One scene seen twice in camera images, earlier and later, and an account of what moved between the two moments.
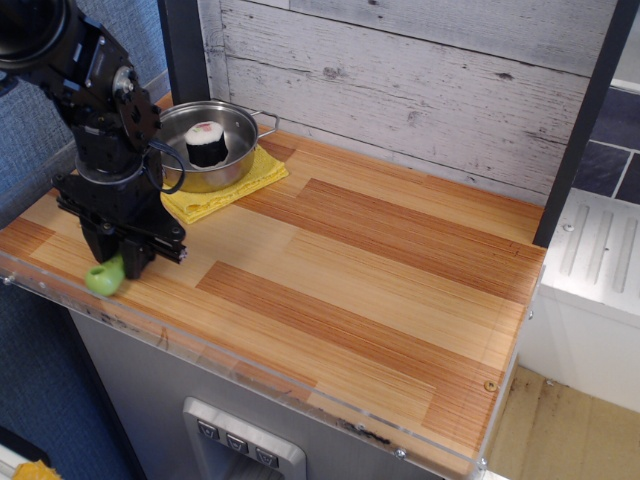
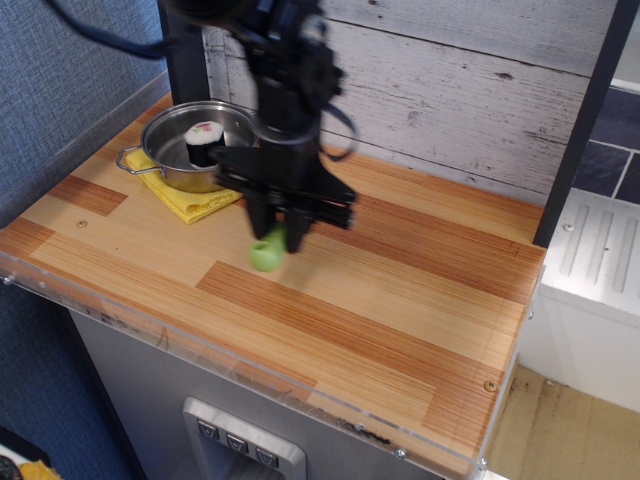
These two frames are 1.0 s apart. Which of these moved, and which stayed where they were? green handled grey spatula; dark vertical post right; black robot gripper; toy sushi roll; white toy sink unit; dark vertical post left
Moved: black robot gripper; green handled grey spatula
Stayed: white toy sink unit; dark vertical post left; toy sushi roll; dark vertical post right
